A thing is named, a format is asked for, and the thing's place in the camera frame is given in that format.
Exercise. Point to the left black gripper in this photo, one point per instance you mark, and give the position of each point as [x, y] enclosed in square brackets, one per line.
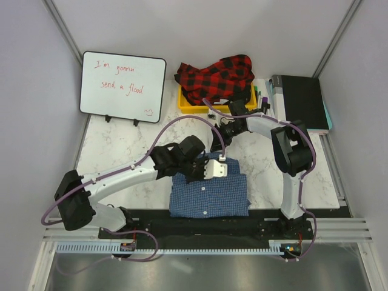
[202, 161]

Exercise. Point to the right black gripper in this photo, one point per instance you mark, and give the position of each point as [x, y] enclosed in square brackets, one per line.
[217, 143]

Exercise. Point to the blue checkered long sleeve shirt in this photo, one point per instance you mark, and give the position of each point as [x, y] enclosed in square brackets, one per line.
[211, 198]

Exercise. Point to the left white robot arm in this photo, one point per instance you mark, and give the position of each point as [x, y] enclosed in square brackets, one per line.
[78, 196]

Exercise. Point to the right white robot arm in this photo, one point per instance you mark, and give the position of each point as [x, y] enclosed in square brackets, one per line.
[293, 150]

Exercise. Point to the black notebook stack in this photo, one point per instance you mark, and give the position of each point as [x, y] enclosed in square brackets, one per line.
[303, 101]

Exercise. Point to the purple cap marker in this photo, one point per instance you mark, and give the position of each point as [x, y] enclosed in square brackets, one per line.
[264, 105]

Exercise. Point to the red black plaid shirt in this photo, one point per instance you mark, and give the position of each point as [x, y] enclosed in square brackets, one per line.
[227, 80]

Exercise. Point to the white dry-erase board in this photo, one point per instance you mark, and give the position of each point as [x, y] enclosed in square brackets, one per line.
[122, 86]

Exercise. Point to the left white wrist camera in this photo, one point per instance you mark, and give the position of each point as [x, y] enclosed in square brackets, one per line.
[216, 168]

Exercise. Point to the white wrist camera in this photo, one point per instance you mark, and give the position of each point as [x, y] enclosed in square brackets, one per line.
[216, 168]
[212, 116]

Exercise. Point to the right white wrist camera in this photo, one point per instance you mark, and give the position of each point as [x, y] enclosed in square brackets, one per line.
[212, 116]

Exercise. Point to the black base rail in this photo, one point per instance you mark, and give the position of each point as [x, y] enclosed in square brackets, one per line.
[255, 230]

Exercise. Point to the white slotted cable duct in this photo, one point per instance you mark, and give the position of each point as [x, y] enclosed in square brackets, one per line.
[118, 248]

